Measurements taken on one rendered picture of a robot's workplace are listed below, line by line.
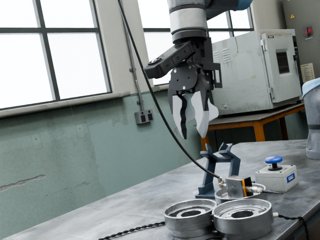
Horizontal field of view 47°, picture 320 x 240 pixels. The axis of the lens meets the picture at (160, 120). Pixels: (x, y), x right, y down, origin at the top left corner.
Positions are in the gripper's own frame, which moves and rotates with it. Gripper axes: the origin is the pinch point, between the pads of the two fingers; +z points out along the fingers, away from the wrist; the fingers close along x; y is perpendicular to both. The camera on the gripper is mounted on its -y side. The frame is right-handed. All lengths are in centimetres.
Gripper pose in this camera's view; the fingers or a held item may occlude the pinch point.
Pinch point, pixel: (190, 132)
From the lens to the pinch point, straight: 74.2
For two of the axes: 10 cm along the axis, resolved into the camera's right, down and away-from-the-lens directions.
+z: 0.9, 10.0, -0.3
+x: -6.9, 0.8, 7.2
